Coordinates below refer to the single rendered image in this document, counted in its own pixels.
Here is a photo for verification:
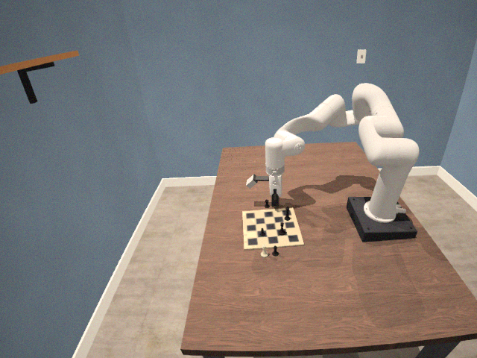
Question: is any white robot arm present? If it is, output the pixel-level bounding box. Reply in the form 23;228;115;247
265;84;420;223

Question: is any cream chessboard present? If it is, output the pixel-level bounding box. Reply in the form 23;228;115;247
242;207;304;250

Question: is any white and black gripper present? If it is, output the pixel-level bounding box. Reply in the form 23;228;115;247
266;171;285;207

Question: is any white queen chess piece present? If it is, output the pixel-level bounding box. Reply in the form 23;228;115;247
261;244;268;257

